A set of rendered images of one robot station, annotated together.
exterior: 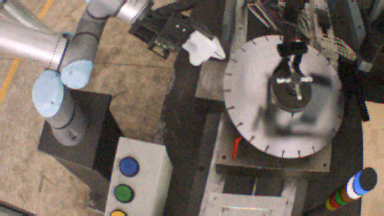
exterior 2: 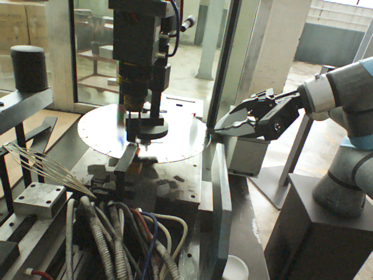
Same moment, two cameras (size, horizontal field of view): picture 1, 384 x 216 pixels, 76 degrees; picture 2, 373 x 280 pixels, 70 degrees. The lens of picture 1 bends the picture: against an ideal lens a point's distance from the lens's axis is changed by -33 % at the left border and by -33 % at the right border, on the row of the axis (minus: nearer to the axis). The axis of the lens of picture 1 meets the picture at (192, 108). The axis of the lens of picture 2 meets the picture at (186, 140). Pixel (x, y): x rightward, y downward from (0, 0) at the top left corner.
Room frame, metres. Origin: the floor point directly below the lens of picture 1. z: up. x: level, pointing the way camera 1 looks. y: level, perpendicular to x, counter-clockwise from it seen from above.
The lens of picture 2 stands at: (0.96, -0.33, 1.25)
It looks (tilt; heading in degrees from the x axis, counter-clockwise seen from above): 27 degrees down; 161
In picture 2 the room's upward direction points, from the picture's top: 9 degrees clockwise
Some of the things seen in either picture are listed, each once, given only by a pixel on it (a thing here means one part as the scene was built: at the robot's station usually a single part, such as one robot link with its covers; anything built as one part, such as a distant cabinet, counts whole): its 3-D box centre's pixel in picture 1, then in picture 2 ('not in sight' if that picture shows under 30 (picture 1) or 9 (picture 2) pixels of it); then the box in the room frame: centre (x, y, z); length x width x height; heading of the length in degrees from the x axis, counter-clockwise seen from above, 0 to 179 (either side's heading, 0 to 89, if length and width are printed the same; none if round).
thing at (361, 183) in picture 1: (365, 181); not in sight; (0.05, -0.28, 1.14); 0.05 x 0.04 x 0.03; 72
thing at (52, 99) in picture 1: (52, 96); (360, 158); (0.46, 0.39, 0.91); 0.13 x 0.12 x 0.14; 171
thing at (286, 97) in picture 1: (292, 87); (147, 122); (0.35, -0.23, 0.96); 0.11 x 0.11 x 0.03
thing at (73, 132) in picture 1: (64, 117); (342, 188); (0.45, 0.39, 0.80); 0.15 x 0.15 x 0.10
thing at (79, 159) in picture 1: (102, 162); (297, 273); (0.45, 0.39, 0.37); 0.40 x 0.40 x 0.75; 72
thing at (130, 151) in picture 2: not in sight; (126, 170); (0.54, -0.29, 0.95); 0.10 x 0.03 x 0.07; 162
